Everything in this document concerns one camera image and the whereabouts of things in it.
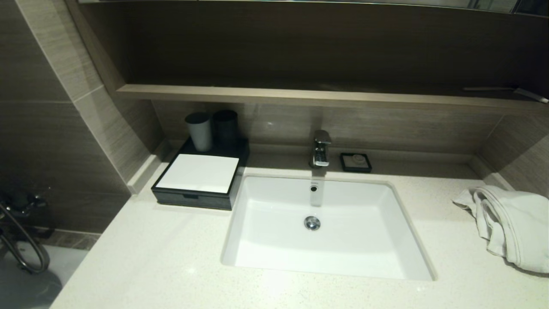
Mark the grey plastic cup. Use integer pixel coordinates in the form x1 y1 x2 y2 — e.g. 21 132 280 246
185 112 214 152

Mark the black sliding drawer tray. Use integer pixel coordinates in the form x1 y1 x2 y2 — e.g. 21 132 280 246
152 190 232 211

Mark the black drawer amenity box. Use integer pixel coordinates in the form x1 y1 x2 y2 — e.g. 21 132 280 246
151 136 250 211

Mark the chrome faucet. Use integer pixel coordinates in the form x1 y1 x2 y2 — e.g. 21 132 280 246
310 130 332 168

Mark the black plastic cup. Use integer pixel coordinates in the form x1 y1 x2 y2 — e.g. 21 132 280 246
214 110 238 145

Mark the black square soap dish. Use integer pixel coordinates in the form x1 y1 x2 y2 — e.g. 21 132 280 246
340 153 373 173

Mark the white ceramic sink basin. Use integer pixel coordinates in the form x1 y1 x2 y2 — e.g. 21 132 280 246
221 174 438 282

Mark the white crumpled towel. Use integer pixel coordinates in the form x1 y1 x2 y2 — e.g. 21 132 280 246
452 185 549 274

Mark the wooden wall shelf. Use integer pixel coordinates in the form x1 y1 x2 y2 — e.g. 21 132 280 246
116 84 549 114

